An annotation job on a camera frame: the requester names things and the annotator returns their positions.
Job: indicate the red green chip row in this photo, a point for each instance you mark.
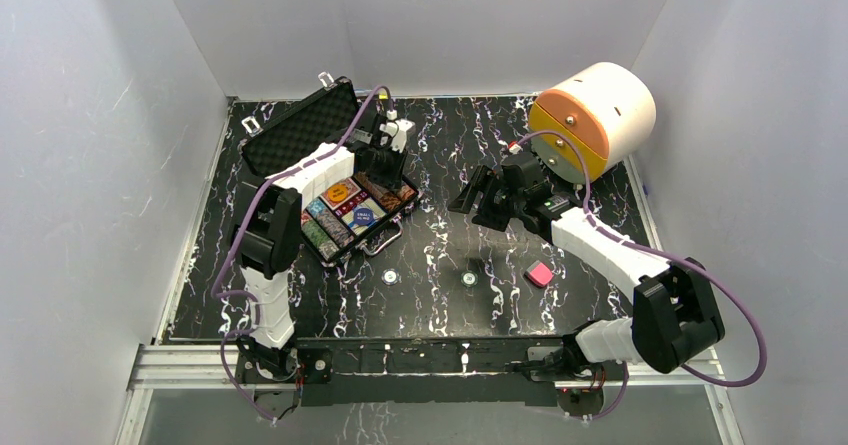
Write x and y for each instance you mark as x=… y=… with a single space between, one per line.
x=317 y=237

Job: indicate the blue white poker chip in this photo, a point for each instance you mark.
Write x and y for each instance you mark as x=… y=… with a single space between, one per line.
x=390 y=277

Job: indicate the blue playing card deck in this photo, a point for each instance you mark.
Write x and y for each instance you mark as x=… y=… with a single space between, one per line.
x=379 y=213

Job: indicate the aluminium rail frame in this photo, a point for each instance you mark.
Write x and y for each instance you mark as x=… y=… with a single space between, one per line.
x=167 y=367

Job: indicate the orange big blind button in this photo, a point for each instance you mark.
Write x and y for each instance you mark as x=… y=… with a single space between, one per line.
x=338 y=193

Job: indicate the blue small blind button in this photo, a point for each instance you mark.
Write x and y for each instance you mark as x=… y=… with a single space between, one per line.
x=363 y=216

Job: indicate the purple green chip row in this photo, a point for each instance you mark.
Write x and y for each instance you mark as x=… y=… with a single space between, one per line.
x=407 y=191

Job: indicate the red dice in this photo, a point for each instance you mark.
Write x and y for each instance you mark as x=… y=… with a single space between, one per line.
x=351 y=203

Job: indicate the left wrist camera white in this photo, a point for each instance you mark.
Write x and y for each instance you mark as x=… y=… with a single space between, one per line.
x=397 y=131

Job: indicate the green poker chip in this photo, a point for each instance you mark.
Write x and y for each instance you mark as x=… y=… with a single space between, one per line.
x=469 y=279

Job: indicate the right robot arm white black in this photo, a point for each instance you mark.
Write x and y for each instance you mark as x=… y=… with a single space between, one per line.
x=674 y=315

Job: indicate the black poker chip case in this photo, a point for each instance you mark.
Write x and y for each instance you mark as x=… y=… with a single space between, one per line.
x=305 y=123

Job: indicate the brown chip row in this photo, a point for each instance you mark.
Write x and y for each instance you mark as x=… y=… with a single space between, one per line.
x=387 y=199

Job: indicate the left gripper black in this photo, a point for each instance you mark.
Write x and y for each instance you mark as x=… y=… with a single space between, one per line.
x=390 y=161

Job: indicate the round orange yellow drawer cabinet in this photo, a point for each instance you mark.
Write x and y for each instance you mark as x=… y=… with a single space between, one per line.
x=604 y=112

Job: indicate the pink dealer button block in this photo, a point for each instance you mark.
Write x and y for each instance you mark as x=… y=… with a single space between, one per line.
x=539 y=274

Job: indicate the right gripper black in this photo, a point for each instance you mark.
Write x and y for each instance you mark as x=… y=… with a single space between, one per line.
x=480 y=179

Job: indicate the red playing card deck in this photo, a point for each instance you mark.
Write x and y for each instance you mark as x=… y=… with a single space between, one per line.
x=354 y=189

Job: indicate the blue orange chip row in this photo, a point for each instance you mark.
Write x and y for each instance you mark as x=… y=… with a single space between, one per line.
x=335 y=229

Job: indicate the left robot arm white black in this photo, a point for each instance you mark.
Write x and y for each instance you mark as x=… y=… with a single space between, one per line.
x=267 y=236

